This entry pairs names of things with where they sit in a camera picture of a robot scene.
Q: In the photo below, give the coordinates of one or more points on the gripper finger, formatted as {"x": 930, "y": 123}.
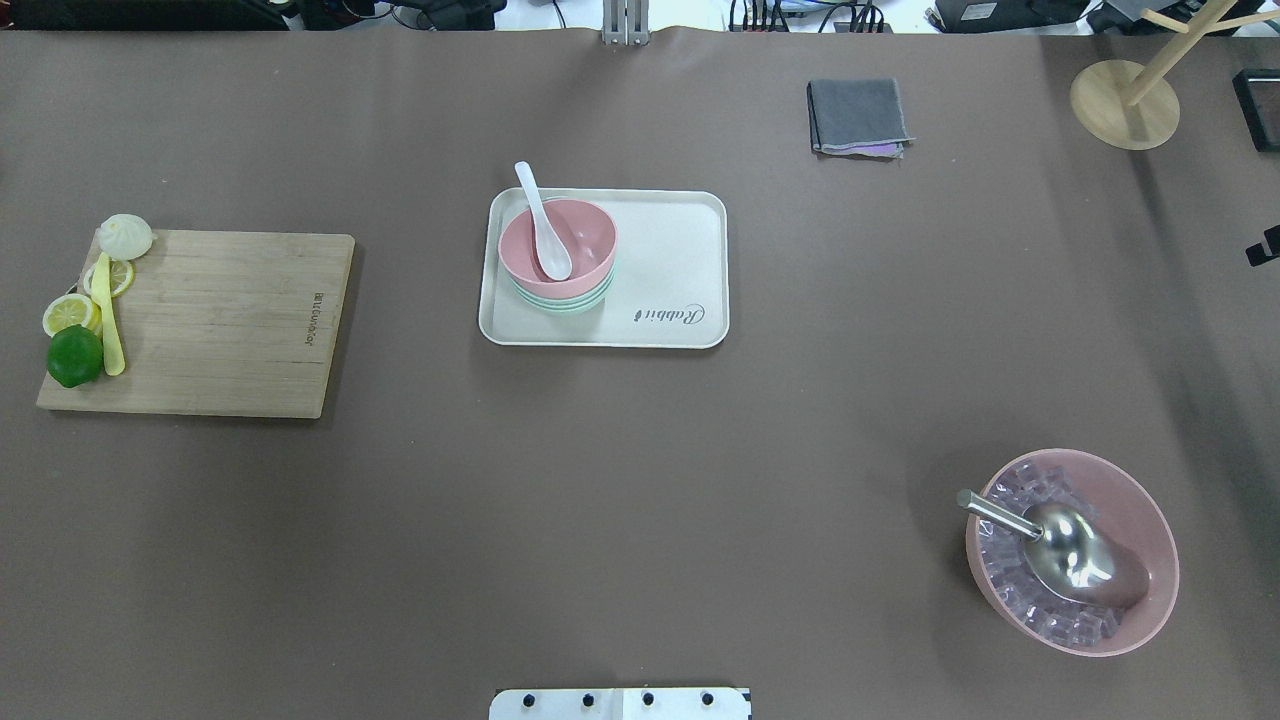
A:
{"x": 1266, "y": 250}

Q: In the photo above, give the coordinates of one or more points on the white ceramic spoon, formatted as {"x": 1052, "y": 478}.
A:
{"x": 553, "y": 257}

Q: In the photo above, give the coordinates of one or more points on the pink bowl with steel bowl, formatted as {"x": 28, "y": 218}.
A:
{"x": 1118, "y": 506}

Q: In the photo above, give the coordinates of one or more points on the green bowl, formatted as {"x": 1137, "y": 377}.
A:
{"x": 577, "y": 304}

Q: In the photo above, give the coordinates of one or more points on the wooden mug tree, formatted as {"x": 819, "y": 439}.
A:
{"x": 1131, "y": 106}

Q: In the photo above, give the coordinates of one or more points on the metal ladle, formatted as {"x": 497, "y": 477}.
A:
{"x": 1067, "y": 554}

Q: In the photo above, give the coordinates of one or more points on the grey folded cloth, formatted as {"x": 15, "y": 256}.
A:
{"x": 857, "y": 117}

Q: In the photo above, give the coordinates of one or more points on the cream rabbit tray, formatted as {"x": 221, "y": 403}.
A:
{"x": 671, "y": 281}

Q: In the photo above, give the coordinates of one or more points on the wooden cutting board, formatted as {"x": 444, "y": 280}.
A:
{"x": 224, "y": 323}

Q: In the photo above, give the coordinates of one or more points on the white steamed bun toy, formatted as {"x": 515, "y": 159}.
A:
{"x": 125, "y": 236}

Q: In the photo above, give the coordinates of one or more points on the upper lemon slice toy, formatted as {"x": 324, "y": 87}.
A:
{"x": 121, "y": 277}

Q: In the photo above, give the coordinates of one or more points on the lemon slice toy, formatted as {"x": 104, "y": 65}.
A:
{"x": 70, "y": 310}
{"x": 121, "y": 277}

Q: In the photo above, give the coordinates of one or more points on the green lime toy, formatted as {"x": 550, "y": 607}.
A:
{"x": 75, "y": 356}

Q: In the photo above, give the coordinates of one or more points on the lower lemon slice toy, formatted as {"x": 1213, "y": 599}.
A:
{"x": 70, "y": 310}

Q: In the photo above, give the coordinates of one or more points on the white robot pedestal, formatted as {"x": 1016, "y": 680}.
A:
{"x": 680, "y": 702}

